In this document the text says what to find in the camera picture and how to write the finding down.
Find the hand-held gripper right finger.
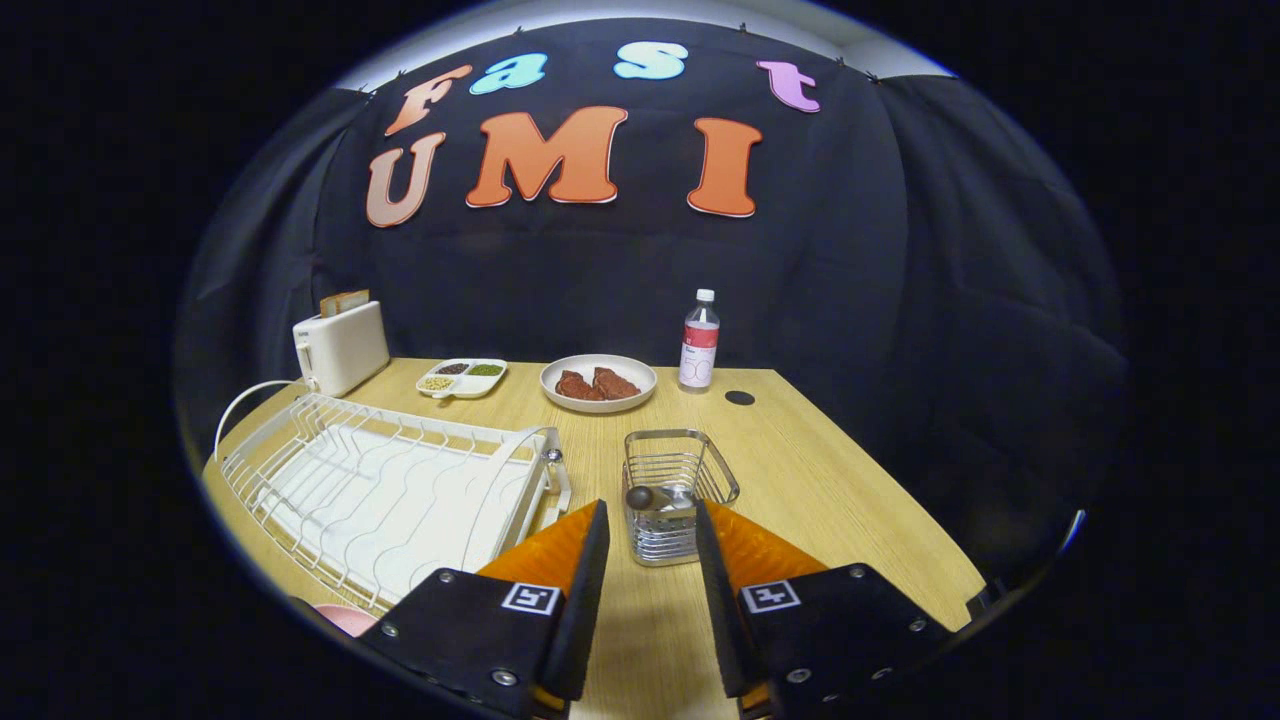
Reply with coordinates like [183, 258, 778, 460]
[695, 498, 953, 719]

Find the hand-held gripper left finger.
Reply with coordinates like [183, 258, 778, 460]
[356, 499, 612, 719]

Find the metal wire basket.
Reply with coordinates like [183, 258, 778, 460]
[622, 429, 741, 568]

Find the dark-handled metal spoon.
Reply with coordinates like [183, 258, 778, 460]
[624, 483, 696, 513]

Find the white wire dish rack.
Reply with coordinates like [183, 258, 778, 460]
[213, 378, 573, 613]

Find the pink plate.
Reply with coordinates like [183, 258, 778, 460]
[298, 598, 383, 638]

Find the white round plate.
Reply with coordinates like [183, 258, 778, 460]
[540, 354, 658, 413]

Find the white divided dish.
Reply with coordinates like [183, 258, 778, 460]
[416, 358, 509, 400]

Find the red label water bottle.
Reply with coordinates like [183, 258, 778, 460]
[678, 289, 721, 394]

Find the black backdrop cloth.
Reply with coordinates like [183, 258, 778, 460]
[175, 18, 1131, 591]

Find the white toaster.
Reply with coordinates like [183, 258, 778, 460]
[292, 300, 391, 398]

